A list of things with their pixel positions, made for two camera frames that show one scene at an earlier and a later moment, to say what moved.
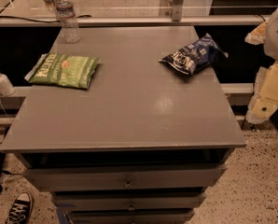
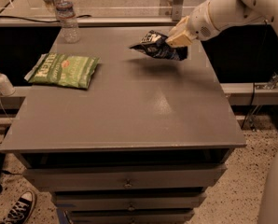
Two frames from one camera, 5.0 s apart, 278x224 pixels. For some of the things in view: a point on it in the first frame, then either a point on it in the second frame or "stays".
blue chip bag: [195, 57] -> [156, 43]
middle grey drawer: [128, 201] stays
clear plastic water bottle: [71, 33] stays
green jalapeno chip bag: [63, 70] stays
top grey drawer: [167, 175] stays
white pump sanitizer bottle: [3, 83] stays
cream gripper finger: [257, 35] -> [183, 26]
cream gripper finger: [271, 91] -> [181, 39]
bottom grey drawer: [131, 217] stays
